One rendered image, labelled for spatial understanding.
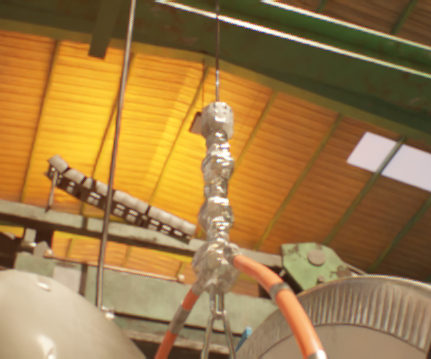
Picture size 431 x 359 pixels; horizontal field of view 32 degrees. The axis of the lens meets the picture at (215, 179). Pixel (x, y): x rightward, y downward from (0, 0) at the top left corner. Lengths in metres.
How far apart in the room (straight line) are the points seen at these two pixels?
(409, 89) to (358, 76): 0.28
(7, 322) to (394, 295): 0.48
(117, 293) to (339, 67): 2.33
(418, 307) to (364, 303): 0.09
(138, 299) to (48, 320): 1.47
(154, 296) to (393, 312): 1.10
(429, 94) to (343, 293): 3.29
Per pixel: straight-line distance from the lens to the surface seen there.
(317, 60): 3.71
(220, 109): 0.85
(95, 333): 0.21
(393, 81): 3.87
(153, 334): 1.64
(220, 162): 0.79
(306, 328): 0.47
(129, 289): 1.67
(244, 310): 1.74
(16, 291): 0.20
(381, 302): 0.65
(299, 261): 1.85
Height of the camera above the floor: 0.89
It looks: 41 degrees up
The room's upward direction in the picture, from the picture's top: straight up
